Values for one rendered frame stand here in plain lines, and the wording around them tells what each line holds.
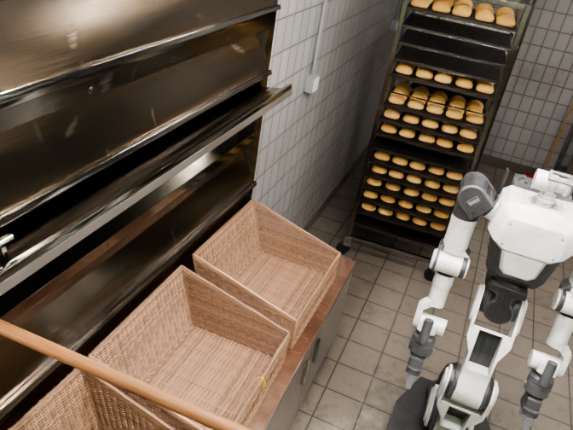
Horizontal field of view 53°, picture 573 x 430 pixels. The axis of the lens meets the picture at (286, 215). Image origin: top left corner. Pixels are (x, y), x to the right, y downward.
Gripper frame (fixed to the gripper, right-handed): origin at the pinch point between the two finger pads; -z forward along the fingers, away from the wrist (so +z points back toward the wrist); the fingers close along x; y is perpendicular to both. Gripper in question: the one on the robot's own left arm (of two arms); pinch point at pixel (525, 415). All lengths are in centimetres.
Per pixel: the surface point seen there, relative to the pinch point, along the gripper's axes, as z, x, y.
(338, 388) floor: -47, -47, -73
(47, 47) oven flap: 99, 106, -141
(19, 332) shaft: 37, 115, -133
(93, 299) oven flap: 27, 75, -141
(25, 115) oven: 84, 110, -141
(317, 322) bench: 3, -8, -86
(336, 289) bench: 9, -33, -85
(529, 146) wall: 67, -385, 12
